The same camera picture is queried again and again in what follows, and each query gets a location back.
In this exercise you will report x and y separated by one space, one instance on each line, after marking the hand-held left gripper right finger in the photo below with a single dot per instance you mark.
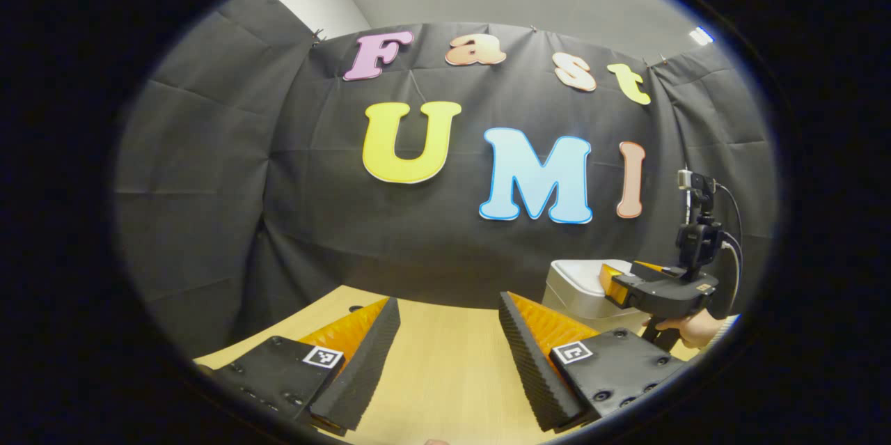
532 368

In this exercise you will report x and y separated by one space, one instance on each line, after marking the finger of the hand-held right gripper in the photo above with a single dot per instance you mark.
608 285
647 267

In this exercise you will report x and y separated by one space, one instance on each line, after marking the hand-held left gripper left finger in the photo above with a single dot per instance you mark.
362 368

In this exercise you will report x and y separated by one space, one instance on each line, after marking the grey desktop garbage bin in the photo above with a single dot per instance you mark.
574 292

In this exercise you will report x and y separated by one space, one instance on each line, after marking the wooden desktop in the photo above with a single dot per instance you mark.
445 361

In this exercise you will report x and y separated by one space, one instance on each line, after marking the small ceiling light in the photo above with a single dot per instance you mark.
702 35

